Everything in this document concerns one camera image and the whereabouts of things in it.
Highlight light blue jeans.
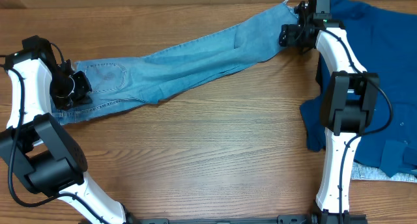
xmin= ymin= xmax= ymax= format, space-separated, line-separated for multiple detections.
xmin=52 ymin=2 xmax=298 ymax=125

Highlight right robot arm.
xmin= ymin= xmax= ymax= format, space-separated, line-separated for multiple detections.
xmin=279 ymin=0 xmax=379 ymax=223

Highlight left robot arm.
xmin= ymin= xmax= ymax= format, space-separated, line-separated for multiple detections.
xmin=1 ymin=35 xmax=138 ymax=223

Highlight dark blue shirt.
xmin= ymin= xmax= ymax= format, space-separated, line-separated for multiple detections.
xmin=299 ymin=0 xmax=417 ymax=178

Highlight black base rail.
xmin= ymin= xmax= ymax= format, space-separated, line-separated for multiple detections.
xmin=79 ymin=214 xmax=367 ymax=224

